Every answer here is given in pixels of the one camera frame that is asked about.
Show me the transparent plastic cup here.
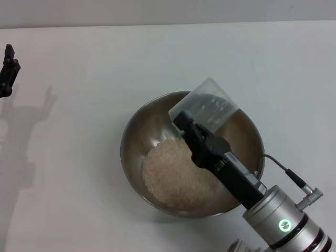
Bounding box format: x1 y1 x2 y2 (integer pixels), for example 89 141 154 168
167 77 239 135

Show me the black cable with metal plug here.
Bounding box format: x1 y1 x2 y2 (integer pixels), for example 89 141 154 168
256 153 324 211

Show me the stainless steel mixing bowl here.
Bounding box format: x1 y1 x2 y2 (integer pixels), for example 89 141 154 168
120 91 265 218

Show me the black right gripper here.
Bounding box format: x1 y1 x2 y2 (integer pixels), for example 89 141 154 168
172 110 267 210

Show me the pile of white rice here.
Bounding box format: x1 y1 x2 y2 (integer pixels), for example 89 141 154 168
141 138 229 212

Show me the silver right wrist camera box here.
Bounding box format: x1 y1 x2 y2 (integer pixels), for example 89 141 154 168
226 151 268 196

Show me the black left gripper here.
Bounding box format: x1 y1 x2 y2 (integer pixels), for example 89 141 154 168
0 44 21 98

